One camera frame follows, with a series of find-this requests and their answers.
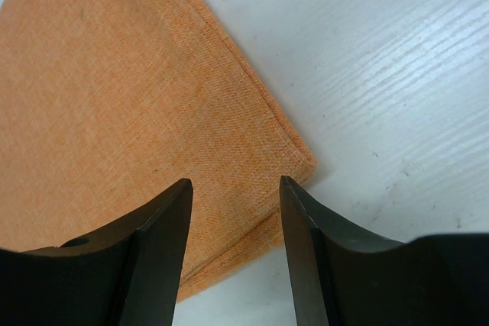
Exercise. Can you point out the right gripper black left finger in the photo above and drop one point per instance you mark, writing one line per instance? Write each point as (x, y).
(126, 272)

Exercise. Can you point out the orange cloth napkin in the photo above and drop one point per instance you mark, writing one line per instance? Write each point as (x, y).
(106, 103)

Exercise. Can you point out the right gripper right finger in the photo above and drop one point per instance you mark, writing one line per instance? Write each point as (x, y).
(343, 274)

